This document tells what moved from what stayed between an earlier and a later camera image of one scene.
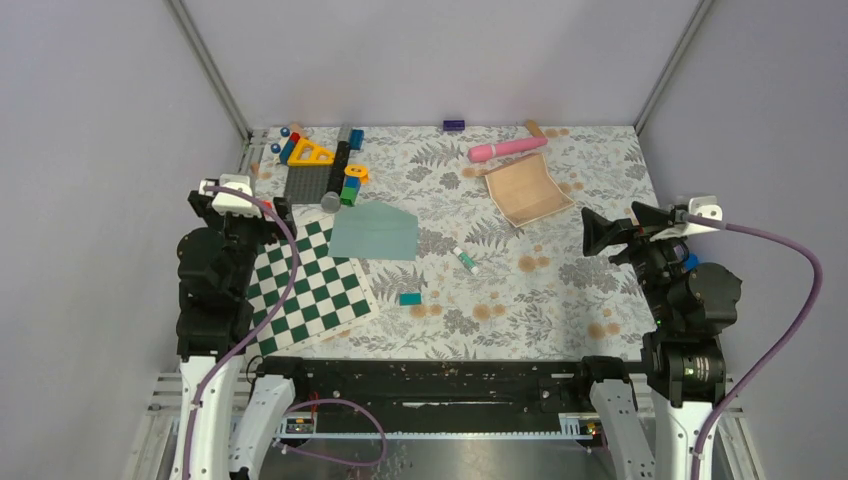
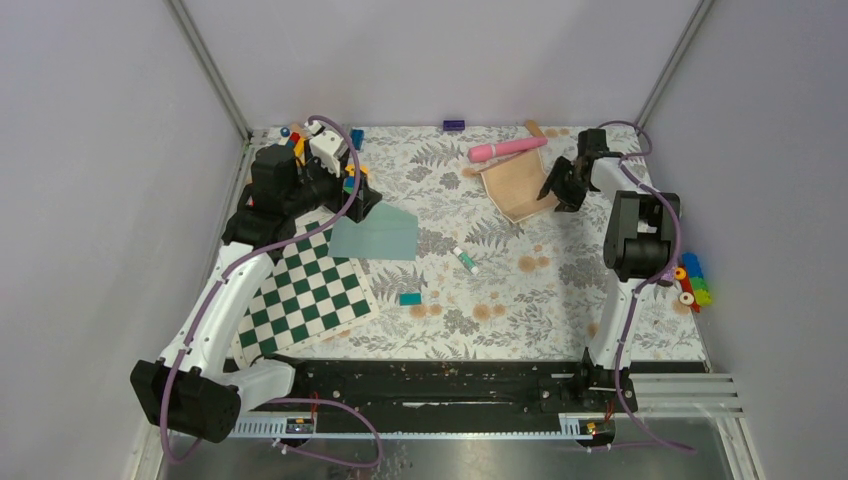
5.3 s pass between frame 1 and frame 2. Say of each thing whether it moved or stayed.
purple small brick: stayed
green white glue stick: stayed
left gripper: moved
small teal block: stayed
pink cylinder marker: stayed
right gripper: moved
